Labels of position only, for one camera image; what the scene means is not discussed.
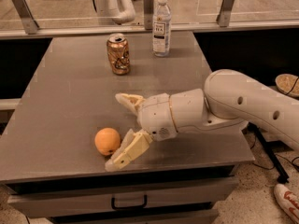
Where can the middle metal railing bracket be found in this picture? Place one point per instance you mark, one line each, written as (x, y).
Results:
(148, 13)

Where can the crushed orange soda can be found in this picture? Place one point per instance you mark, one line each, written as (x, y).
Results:
(118, 54)

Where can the white and red sneaker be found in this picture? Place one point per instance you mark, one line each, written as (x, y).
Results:
(288, 202)

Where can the metal railing bracket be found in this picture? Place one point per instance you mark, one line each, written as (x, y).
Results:
(224, 16)
(29, 24)
(148, 13)

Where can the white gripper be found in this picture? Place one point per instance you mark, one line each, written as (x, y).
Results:
(154, 116)

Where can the lower grey drawer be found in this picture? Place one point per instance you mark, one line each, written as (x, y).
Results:
(145, 217)

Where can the right metal railing bracket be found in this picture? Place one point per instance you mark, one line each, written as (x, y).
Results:
(224, 16)

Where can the grey drawer with black handle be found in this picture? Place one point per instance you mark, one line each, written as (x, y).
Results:
(91, 201)

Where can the clear plastic water bottle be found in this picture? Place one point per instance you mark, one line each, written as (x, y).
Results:
(161, 29)

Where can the black floor stand leg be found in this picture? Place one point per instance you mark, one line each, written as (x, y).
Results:
(282, 174)

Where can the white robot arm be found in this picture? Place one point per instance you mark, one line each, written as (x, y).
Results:
(227, 98)

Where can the orange fruit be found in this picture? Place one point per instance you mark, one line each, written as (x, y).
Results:
(107, 141)

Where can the white robot arm behind glass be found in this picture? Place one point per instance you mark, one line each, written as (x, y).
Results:
(111, 12)

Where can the left metal railing bracket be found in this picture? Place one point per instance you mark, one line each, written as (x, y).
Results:
(29, 24)

